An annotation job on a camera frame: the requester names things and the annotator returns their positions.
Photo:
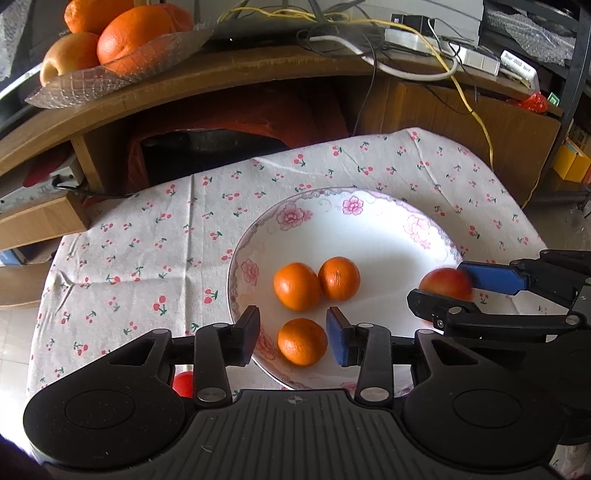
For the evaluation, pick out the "white power strip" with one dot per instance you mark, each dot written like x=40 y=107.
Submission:
x=467 y=56

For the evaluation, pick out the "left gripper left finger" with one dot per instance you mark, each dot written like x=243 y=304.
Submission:
x=218 y=346

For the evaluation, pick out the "wooden TV cabinet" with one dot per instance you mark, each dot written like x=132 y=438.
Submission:
x=220 y=109

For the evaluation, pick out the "large orange top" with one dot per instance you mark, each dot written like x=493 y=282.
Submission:
x=93 y=15

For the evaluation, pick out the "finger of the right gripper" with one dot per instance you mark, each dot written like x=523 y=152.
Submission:
x=557 y=275
x=446 y=313

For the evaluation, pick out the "small mandarin orange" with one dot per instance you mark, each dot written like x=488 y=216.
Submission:
x=340 y=279
x=302 y=342

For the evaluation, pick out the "white adapter box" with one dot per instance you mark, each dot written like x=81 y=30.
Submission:
x=527 y=73

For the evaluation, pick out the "large orange front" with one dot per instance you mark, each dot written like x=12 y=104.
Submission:
x=129 y=31

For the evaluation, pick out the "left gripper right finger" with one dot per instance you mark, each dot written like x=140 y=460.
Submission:
x=367 y=346

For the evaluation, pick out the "white floral porcelain bowl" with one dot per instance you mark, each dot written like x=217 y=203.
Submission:
x=359 y=250

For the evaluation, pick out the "red plastic item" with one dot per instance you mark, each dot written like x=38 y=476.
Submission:
x=536 y=103

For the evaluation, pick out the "black metal shelf rack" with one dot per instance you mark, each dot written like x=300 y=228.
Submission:
x=554 y=37

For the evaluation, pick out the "large red tomato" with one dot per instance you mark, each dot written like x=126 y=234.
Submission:
x=448 y=282

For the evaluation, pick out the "yellow box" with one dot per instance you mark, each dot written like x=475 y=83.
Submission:
x=571 y=163

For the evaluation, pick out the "large orange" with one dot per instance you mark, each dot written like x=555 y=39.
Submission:
x=93 y=15
x=129 y=31

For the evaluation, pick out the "orange fruit behind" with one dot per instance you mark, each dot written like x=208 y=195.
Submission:
x=181 y=19

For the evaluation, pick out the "yellow red apple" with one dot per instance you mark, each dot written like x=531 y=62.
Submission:
x=73 y=52

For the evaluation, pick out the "black router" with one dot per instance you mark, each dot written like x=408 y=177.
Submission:
x=250 y=24

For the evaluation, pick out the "white lace cloth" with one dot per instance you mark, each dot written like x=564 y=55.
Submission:
x=13 y=18

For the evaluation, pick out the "television screen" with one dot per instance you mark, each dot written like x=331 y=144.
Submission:
x=44 y=26

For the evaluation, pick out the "glass fruit dish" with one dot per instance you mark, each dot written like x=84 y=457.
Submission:
x=83 y=86

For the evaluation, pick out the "oval orange kumquat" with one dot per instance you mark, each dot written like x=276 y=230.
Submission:
x=297 y=287

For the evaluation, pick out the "red cherry tomato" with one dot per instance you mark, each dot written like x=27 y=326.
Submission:
x=182 y=384

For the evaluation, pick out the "cherry print tablecloth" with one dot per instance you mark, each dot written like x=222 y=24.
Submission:
x=159 y=259

